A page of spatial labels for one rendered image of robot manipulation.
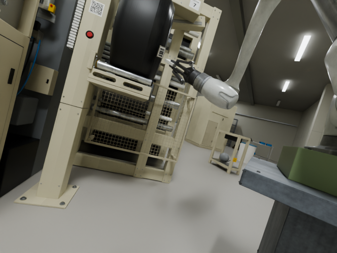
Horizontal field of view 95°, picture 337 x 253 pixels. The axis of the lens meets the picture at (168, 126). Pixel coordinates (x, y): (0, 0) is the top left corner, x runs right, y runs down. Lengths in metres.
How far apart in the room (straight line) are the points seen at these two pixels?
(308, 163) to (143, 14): 0.92
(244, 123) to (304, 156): 12.75
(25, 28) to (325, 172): 1.29
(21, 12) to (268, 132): 12.99
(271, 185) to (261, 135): 12.73
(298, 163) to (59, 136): 1.15
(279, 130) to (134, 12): 12.72
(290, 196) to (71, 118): 1.08
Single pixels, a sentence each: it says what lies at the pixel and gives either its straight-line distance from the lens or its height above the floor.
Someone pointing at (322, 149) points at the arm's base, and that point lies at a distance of 0.64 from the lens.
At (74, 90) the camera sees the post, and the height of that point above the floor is 0.71.
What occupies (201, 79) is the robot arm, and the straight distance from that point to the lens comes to 0.76.
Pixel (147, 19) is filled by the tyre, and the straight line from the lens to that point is 0.98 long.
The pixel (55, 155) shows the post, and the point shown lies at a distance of 1.21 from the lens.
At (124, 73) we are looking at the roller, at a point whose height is 0.90.
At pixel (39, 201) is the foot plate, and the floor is 0.01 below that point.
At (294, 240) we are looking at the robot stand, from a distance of 0.59.
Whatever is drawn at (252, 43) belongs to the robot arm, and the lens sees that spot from 0.86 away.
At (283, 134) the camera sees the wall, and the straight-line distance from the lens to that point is 13.22.
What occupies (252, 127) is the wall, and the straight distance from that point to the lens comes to 13.19.
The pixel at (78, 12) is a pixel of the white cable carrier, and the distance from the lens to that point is 1.25.
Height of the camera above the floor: 0.71
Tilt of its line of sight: 3 degrees down
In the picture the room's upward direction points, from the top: 17 degrees clockwise
